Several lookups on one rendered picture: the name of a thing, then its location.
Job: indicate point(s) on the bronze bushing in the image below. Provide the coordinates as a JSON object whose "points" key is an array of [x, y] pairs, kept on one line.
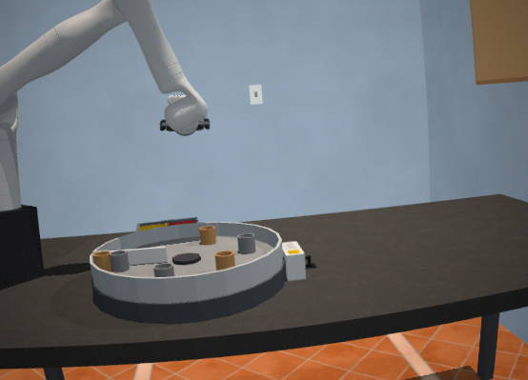
{"points": [[207, 235], [103, 261], [224, 262]]}

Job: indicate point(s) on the white round turntable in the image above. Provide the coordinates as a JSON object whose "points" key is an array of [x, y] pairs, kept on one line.
{"points": [[189, 296]]}

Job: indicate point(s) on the grey metal sleeve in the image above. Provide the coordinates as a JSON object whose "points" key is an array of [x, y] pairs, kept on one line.
{"points": [[163, 270], [246, 243], [119, 261]]}

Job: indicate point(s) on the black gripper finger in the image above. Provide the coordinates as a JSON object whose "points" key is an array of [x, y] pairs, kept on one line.
{"points": [[204, 123], [164, 126]]}

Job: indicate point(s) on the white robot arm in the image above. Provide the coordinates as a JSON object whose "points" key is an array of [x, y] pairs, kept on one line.
{"points": [[67, 40]]}

